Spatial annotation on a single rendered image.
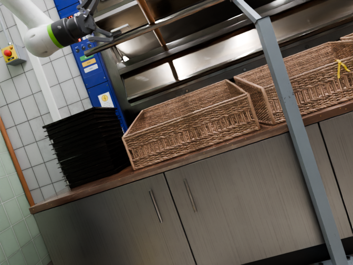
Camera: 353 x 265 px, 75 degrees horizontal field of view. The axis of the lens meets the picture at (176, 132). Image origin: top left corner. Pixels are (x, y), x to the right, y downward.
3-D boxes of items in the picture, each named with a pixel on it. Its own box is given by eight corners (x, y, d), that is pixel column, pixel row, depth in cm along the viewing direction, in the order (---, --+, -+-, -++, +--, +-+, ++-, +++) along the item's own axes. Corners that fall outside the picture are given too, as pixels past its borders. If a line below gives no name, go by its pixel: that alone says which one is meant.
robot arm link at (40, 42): (31, 65, 89) (11, 37, 83) (44, 56, 100) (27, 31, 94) (63, 52, 88) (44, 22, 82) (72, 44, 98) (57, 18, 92)
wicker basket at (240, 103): (155, 151, 145) (140, 110, 143) (242, 122, 137) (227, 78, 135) (131, 172, 97) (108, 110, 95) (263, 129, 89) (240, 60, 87)
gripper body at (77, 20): (73, 22, 92) (94, 14, 91) (81, 43, 93) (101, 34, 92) (63, 14, 85) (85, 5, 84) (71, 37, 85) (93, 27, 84)
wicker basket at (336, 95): (246, 121, 136) (231, 77, 135) (343, 88, 129) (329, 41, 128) (272, 126, 88) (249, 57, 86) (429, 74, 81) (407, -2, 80)
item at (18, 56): (14, 66, 151) (9, 51, 150) (27, 61, 149) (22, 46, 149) (4, 64, 143) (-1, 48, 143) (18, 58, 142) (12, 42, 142)
